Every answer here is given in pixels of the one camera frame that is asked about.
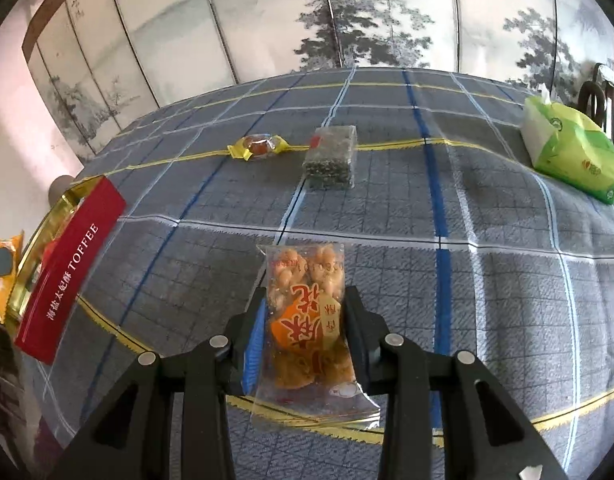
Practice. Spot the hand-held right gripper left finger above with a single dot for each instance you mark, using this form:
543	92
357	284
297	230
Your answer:
252	350

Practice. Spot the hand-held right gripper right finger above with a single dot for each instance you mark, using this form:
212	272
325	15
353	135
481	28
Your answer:
359	330

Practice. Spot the orange snack packet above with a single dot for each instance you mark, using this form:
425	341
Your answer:
2	292

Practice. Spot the clear packet orange label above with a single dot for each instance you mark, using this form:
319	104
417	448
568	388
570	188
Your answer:
307	340

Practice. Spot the red and gold candy box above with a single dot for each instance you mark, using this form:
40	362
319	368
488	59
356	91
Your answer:
67	270

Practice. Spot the grey round knob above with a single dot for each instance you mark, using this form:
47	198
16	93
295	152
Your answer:
59	185

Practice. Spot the grey plaid tablecloth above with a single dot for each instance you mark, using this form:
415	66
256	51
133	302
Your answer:
512	285

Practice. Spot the dark seaweed snack packet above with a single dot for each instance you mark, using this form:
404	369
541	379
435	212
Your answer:
329	160

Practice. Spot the yellow-ended wrapped candy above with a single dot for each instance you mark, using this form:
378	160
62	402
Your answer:
259	146

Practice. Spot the green tissue pack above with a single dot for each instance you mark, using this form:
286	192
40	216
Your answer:
572	150

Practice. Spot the painted folding screen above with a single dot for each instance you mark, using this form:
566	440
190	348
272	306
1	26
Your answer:
287	10

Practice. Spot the dark wooden chair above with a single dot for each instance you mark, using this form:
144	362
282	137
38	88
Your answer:
589	95

